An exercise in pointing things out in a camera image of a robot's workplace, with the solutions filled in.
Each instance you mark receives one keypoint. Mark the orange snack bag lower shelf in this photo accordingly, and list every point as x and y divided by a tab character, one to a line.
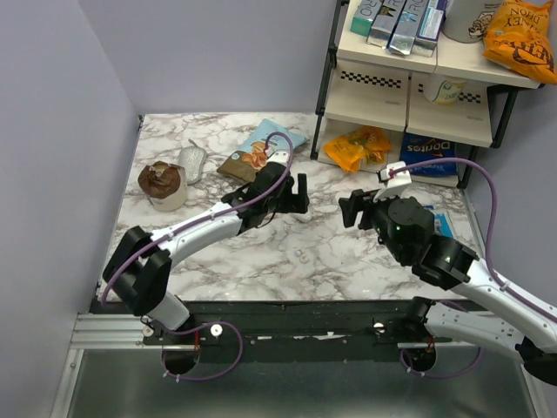
363	146

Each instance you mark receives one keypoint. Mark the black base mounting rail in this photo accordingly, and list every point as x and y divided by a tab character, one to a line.
299	331

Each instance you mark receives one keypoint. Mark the silver toothpaste box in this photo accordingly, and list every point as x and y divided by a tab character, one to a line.
385	22
404	35

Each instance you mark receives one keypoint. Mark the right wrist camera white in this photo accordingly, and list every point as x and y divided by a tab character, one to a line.
395	178

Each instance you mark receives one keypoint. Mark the brown paper wrapped cup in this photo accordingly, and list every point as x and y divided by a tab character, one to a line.
164	185

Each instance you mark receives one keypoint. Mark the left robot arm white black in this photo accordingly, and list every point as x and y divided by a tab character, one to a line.
139	269

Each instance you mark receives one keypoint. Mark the white earbud charging case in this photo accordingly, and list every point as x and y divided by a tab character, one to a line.
303	217

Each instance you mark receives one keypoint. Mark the blue Doritos bag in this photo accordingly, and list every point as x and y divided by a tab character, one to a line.
416	148

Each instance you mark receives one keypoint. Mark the white yellow cup on shelf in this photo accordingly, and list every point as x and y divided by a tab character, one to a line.
442	90

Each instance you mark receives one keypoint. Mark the black frame cream shelf unit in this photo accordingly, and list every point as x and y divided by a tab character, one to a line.
365	85

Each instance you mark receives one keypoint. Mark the blue cassava chips bag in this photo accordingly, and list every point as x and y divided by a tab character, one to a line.
252	155

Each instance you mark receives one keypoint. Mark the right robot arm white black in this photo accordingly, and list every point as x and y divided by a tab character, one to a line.
406	229

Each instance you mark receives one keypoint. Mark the orange honey dijon chips bag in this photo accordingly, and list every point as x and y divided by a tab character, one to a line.
517	39

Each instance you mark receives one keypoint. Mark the white popcorn tub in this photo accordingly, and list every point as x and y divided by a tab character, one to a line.
467	20

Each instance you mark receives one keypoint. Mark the blue white toothpaste box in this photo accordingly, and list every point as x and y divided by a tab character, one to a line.
428	35

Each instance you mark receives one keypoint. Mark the blue white card packet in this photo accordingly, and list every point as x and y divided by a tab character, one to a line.
442	222

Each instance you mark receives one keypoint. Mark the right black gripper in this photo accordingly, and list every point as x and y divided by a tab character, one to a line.
359	200

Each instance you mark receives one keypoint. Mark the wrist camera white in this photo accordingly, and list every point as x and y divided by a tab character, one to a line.
395	178
280	158

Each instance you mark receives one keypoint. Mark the silver toothpaste box left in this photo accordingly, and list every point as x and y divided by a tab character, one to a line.
385	22

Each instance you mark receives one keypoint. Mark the silver toothpaste box middle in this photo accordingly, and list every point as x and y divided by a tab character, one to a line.
404	35

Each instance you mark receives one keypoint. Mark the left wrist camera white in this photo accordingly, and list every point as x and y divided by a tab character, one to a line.
280	158

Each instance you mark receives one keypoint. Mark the teal toothpaste box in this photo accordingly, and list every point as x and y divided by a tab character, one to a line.
364	16

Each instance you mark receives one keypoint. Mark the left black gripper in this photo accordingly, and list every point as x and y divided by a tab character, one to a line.
295	204

